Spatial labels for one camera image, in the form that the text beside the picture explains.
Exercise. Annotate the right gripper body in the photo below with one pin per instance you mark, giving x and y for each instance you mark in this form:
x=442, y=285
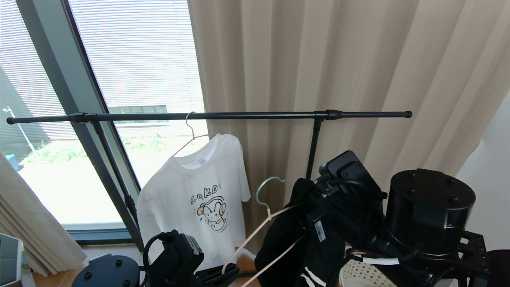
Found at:
x=350, y=227

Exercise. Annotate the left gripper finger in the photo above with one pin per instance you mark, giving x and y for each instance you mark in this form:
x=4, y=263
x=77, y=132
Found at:
x=223, y=282
x=215, y=274

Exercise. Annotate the black garment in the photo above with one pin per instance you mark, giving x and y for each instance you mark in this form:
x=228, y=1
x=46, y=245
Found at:
x=279, y=247

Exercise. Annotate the pink clothes hanger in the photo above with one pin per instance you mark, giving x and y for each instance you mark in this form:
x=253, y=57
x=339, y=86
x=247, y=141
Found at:
x=269, y=214
x=190, y=129

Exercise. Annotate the white garment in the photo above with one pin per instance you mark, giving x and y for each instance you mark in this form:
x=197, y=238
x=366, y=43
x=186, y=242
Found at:
x=179, y=187

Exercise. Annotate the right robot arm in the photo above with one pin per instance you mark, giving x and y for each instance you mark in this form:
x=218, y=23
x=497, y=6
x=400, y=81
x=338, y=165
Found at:
x=430, y=207

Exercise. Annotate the white laundry basket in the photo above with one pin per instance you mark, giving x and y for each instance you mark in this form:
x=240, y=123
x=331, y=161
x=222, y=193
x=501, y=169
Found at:
x=358, y=277

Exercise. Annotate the black clothes rack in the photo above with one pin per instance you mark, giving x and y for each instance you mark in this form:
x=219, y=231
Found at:
x=239, y=115

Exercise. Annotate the beige curtain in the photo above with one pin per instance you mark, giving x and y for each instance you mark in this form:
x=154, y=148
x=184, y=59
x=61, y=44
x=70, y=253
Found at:
x=338, y=59
x=32, y=231

